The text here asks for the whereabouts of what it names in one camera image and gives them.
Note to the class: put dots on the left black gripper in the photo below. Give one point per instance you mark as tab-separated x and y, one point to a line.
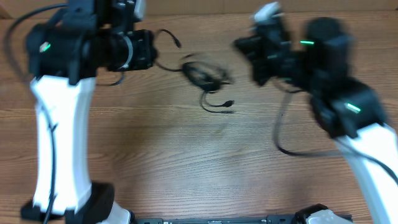
147	53

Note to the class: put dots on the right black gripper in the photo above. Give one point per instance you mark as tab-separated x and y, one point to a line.
258	59

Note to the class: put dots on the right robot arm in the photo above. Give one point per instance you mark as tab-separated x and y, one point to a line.
347	109

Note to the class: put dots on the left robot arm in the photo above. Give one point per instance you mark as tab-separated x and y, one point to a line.
65	54

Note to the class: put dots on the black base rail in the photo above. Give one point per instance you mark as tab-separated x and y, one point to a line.
317	213

